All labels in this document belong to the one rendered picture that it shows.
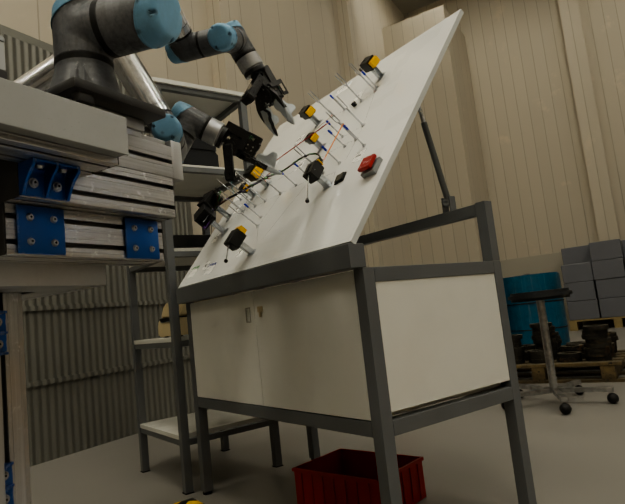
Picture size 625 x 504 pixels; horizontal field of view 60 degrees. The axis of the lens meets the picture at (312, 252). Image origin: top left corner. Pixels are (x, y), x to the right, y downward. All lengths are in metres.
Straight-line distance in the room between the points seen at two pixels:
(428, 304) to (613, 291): 7.85
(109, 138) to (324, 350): 0.88
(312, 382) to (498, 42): 10.27
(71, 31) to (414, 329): 1.09
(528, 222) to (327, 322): 9.16
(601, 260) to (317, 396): 7.98
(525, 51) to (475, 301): 9.77
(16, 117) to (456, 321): 1.25
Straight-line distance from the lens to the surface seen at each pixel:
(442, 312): 1.62
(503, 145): 10.89
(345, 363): 1.51
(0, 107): 0.90
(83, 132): 0.97
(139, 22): 1.19
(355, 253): 1.41
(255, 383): 1.95
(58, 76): 1.22
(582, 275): 9.36
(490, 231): 1.86
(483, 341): 1.76
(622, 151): 10.63
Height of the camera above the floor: 0.69
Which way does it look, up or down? 7 degrees up
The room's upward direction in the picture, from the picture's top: 6 degrees counter-clockwise
